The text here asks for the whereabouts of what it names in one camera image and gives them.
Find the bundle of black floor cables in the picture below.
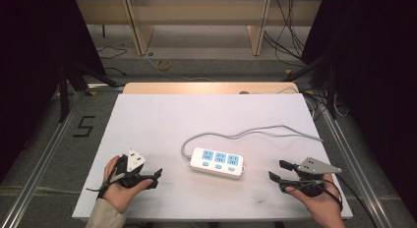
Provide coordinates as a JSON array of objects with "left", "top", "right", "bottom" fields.
[{"left": 263, "top": 0, "right": 317, "bottom": 64}]

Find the beige wooden desk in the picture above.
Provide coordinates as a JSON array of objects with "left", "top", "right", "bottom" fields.
[{"left": 76, "top": 0, "right": 323, "bottom": 57}]

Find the wooden table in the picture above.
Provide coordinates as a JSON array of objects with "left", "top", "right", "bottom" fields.
[{"left": 122, "top": 82, "right": 300, "bottom": 95}]

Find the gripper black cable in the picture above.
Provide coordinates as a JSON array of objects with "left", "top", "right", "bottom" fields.
[
  {"left": 86, "top": 154, "right": 128, "bottom": 200},
  {"left": 323, "top": 174, "right": 379, "bottom": 228}
]

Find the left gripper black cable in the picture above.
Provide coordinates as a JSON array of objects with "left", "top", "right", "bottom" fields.
[{"left": 86, "top": 154, "right": 128, "bottom": 200}]

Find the black curtain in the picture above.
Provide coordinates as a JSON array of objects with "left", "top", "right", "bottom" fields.
[{"left": 0, "top": 0, "right": 106, "bottom": 185}]

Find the black metal stand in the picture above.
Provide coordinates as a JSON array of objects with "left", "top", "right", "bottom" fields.
[
  {"left": 57, "top": 60, "right": 121, "bottom": 124},
  {"left": 280, "top": 54, "right": 339, "bottom": 121}
]

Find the white power strip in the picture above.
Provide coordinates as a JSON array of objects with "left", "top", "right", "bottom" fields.
[{"left": 187, "top": 146, "right": 246, "bottom": 180}]

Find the white table cover sheet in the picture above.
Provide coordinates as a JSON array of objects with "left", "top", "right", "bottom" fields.
[{"left": 72, "top": 92, "right": 354, "bottom": 222}]

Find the person's right hand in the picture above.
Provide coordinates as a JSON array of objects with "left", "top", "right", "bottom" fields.
[{"left": 284, "top": 173, "right": 344, "bottom": 222}]

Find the yellow tape roll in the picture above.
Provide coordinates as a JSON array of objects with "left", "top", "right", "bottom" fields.
[{"left": 154, "top": 59, "right": 173, "bottom": 72}]

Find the white floor cable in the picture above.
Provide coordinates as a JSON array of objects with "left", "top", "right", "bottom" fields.
[{"left": 145, "top": 53, "right": 218, "bottom": 83}]

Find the grey power strip cable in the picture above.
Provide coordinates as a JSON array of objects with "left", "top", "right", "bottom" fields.
[{"left": 180, "top": 124, "right": 325, "bottom": 159}]

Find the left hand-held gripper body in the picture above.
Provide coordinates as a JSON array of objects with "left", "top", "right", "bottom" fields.
[{"left": 114, "top": 149, "right": 149, "bottom": 190}]

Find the thin black floor cable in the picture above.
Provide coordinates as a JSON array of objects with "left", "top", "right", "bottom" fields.
[{"left": 95, "top": 44, "right": 129, "bottom": 77}]

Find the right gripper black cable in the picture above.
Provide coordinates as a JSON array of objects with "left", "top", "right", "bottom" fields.
[{"left": 323, "top": 174, "right": 379, "bottom": 228}]

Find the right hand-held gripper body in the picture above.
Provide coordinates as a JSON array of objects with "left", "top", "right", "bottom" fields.
[{"left": 288, "top": 156, "right": 343, "bottom": 199}]

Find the metal floor rail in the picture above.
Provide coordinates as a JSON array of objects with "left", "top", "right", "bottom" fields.
[
  {"left": 321, "top": 104, "right": 396, "bottom": 228},
  {"left": 0, "top": 88, "right": 87, "bottom": 228}
]

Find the person's left hand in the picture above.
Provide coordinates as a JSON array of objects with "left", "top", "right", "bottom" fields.
[{"left": 101, "top": 154, "right": 155, "bottom": 215}]

